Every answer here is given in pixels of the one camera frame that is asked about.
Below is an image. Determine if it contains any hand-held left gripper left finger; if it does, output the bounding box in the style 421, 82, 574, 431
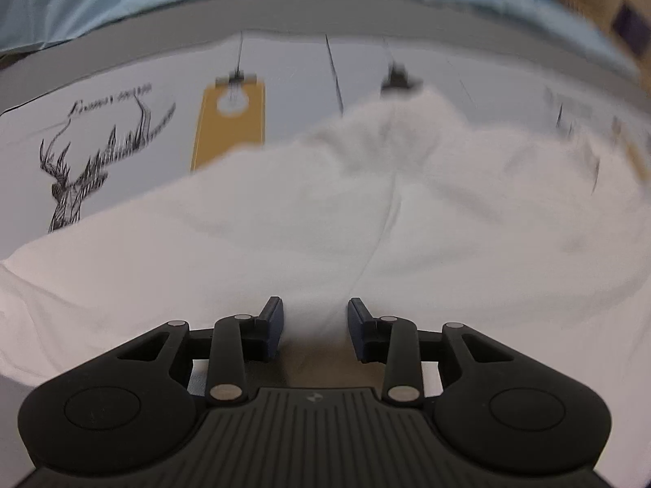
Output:
113, 296, 284, 408

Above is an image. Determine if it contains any white garment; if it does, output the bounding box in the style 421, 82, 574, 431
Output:
0, 86, 651, 420

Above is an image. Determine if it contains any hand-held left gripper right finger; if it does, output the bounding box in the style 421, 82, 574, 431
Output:
347, 297, 516, 408

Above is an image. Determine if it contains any grey blanket with deer print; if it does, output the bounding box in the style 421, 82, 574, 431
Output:
0, 0, 651, 260

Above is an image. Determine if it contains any purple object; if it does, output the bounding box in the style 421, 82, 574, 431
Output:
610, 2, 651, 57

